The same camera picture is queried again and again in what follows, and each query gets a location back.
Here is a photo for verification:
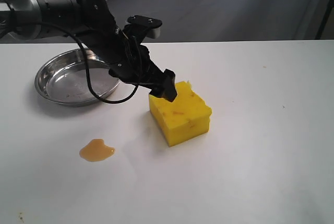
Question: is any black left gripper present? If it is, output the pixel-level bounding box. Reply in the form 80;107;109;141
86;22;178;102

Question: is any yellow sponge block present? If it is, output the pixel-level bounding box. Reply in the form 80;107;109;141
149;81;212;147

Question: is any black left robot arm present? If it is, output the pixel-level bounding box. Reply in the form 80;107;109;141
1;0;177;101

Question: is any amber liquid spill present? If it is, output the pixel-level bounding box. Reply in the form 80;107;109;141
79;139;115;162

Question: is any grey backdrop cloth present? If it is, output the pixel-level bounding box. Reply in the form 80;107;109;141
108;0;319;42

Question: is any round stainless steel dish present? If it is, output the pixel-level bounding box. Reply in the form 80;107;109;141
34;49;120;107

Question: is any black camera cable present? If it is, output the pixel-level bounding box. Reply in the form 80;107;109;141
26;21;144;104

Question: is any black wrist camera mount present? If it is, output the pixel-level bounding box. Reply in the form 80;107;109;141
124;15;162;39

